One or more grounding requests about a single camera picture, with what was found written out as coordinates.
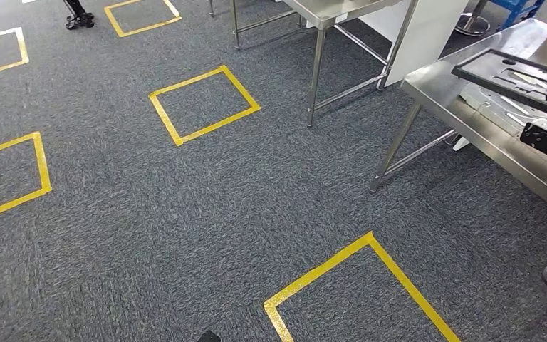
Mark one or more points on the white cabinet panel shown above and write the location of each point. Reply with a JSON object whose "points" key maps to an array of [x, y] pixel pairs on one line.
{"points": [[434, 37]]}

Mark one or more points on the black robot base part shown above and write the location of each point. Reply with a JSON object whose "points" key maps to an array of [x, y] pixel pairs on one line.
{"points": [[209, 337]]}

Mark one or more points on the blue metal shelf rack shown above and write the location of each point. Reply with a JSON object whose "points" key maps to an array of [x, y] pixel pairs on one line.
{"points": [[514, 7]]}

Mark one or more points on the yellow floor tape square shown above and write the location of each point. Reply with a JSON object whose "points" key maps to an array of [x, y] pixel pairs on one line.
{"points": [[113, 21], [165, 115]]}

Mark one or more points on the aluminium machined plate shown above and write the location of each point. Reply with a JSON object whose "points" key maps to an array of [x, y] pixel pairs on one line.
{"points": [[490, 106]]}

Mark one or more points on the black plastic car part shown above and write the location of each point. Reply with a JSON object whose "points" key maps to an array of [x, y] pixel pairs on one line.
{"points": [[481, 71]]}

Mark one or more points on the stainless steel table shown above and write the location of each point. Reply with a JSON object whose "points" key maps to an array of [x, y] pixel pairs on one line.
{"points": [[330, 9]]}

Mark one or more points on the black wheeled stand foot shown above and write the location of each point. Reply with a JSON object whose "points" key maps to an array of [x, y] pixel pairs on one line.
{"points": [[77, 19]]}

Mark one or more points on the stainless steel workbench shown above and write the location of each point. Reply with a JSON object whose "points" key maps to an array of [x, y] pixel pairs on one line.
{"points": [[443, 80]]}

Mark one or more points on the chrome stanchion base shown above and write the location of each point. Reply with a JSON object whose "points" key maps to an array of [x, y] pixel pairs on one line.
{"points": [[471, 23]]}

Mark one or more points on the white power strip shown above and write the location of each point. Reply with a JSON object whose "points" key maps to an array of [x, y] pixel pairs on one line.
{"points": [[461, 144]]}

